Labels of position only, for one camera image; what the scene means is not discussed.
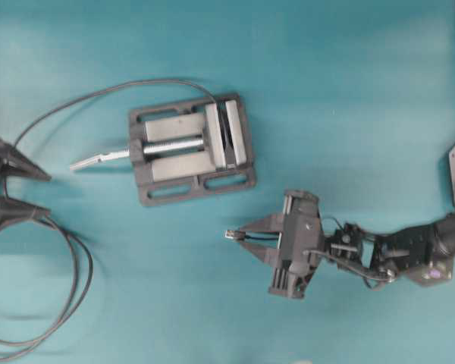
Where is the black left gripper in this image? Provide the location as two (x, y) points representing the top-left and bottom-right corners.
(0, 139), (52, 230)

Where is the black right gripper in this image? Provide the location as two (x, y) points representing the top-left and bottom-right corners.
(239, 190), (325, 299)

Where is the black USB cable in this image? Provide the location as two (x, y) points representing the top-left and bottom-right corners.
(0, 78), (257, 361)

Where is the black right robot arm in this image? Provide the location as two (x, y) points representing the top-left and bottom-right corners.
(225, 146), (455, 299)

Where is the black metal bench vise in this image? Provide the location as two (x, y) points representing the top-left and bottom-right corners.
(70, 93), (256, 206)

